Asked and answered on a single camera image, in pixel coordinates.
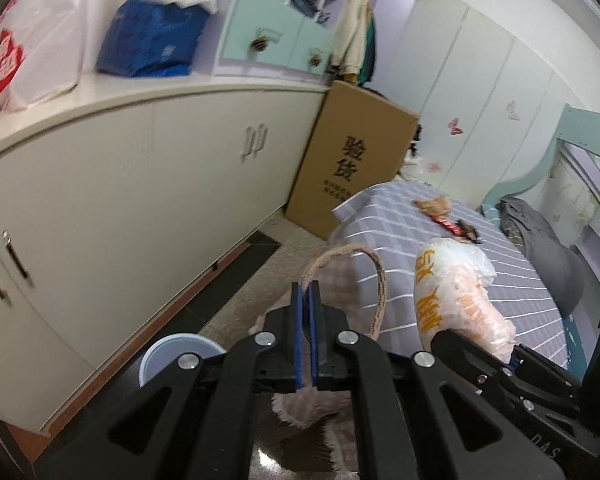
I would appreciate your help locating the small red wrapper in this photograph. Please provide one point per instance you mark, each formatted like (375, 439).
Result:
(445, 225)

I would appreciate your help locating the pale butterfly sticker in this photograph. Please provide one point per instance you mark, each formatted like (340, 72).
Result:
(512, 110)

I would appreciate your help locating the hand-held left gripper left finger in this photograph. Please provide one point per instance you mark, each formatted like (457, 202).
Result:
(300, 340)

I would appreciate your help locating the pinecone drawer knob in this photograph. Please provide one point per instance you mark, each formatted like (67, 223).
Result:
(260, 42)
(315, 58)

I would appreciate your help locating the small dark wrapper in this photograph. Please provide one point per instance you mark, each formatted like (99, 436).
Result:
(470, 232)

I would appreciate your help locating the beige hanging jacket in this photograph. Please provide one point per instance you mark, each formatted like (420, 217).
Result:
(350, 30)

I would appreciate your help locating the white low cabinet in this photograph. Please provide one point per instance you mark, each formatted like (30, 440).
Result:
(130, 185)

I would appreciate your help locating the white plastic bag orange print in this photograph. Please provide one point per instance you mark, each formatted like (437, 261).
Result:
(455, 285)

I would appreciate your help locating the teal drawer unit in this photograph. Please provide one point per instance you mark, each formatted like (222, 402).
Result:
(240, 15)

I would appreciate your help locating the purple cubby shelf unit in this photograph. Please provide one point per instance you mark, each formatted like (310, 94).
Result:
(400, 10)

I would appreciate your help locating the pink fringed table skirt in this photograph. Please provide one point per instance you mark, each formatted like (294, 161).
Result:
(345, 285)

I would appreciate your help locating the teal bunk bed frame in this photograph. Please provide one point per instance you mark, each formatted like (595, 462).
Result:
(570, 125)

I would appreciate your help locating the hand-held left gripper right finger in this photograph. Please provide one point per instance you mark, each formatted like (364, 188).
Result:
(317, 340)

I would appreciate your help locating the pale pink flower sticker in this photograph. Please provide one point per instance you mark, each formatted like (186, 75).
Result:
(432, 166)

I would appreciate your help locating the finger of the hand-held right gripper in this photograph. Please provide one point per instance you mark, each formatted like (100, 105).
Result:
(545, 375)
(470, 360)

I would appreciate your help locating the blue bag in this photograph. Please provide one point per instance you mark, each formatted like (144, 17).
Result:
(150, 35)

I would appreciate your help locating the brown cardboard box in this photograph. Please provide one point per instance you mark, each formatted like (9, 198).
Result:
(350, 160)

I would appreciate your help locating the black clothes pile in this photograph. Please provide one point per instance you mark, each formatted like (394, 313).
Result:
(416, 135)

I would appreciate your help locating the grey quilt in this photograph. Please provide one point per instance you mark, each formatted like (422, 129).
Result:
(545, 255)

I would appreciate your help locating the white plastic bag red print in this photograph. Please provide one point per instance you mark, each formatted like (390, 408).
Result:
(45, 35)

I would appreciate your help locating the pink butterfly sticker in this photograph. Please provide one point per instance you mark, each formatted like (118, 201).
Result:
(455, 126)

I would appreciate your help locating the white wardrobe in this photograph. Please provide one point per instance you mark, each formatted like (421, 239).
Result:
(480, 85)

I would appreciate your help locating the light blue trash bin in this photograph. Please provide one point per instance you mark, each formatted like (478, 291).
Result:
(180, 345)

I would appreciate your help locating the teal candy print bedsheet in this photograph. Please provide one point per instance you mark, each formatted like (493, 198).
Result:
(572, 340)

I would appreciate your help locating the dark hanging jacket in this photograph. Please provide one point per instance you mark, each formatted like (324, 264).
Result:
(369, 50)

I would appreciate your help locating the small white plastic bag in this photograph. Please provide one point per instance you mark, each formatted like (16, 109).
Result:
(412, 165)

